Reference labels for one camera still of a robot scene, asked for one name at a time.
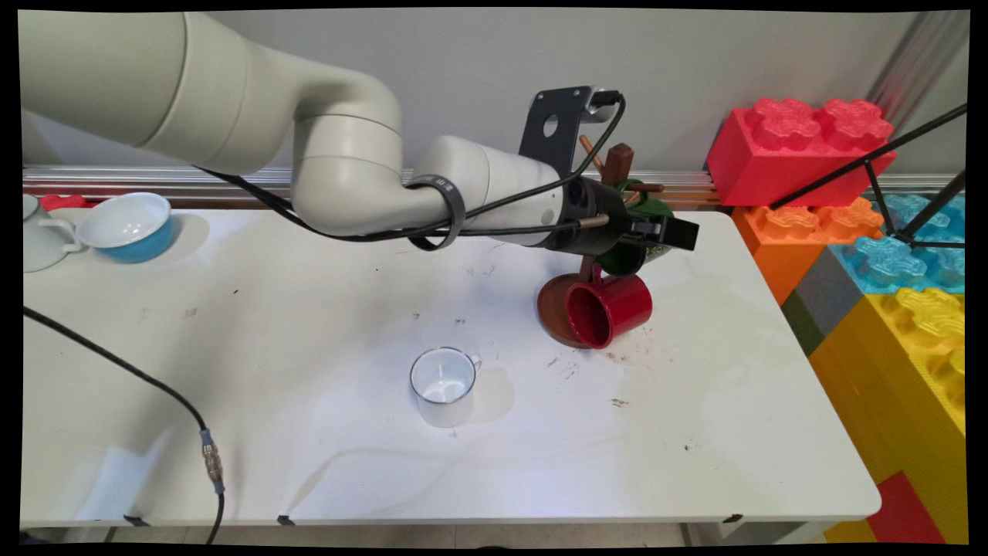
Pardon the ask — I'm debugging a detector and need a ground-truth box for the orange giant toy brick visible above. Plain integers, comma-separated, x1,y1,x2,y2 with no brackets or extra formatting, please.
732,197,885,306

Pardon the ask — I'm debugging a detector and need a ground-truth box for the red giant toy brick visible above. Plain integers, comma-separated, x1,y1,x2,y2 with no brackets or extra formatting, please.
706,98,898,208

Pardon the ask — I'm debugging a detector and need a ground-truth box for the white enamel mug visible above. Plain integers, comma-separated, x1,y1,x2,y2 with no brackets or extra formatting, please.
409,347,483,429

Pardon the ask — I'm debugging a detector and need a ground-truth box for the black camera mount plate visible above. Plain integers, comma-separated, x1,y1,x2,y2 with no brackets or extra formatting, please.
519,86,597,180

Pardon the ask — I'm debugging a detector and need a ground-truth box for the red mug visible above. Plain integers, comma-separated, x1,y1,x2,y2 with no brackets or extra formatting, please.
565,259,654,350

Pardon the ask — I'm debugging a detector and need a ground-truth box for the grey strap band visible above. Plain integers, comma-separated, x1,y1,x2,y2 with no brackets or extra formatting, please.
404,174,467,252

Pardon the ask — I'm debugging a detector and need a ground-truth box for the blue and white bowl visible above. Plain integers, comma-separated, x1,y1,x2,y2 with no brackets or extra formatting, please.
76,192,175,264

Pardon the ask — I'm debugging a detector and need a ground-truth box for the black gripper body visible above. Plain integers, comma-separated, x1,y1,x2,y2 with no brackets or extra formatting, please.
556,178,641,259

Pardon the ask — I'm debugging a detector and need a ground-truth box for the brown wooden mug tree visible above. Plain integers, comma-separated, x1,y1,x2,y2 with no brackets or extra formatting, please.
537,135,665,350

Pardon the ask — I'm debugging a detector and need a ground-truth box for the small red toy brick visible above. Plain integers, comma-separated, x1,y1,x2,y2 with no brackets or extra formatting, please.
867,473,947,545

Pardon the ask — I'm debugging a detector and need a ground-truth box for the aluminium wall rail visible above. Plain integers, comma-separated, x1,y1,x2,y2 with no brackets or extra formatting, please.
23,164,726,209

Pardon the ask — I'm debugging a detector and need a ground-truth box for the yellow giant toy brick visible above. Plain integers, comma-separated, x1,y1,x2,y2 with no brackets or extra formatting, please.
809,287,967,545

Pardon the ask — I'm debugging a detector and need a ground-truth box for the green giant toy brick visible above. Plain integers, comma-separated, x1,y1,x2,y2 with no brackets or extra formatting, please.
781,290,827,356

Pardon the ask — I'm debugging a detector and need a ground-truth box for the black tripod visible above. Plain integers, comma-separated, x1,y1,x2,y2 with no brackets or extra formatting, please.
770,104,967,249

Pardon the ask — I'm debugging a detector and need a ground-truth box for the grey giant toy brick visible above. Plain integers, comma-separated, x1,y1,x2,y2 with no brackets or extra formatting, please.
795,247,869,337

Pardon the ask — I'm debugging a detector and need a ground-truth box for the white cup with handle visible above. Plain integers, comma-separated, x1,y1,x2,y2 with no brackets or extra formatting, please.
23,193,84,273

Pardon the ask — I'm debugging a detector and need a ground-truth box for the light blue giant toy brick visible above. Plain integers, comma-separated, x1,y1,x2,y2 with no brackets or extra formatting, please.
830,193,966,294

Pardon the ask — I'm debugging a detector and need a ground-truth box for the green mug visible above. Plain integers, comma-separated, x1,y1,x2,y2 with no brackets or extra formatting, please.
598,179,674,277

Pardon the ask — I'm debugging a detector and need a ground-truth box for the black cable with inline connector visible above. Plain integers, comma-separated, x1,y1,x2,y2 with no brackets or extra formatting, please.
23,307,226,545

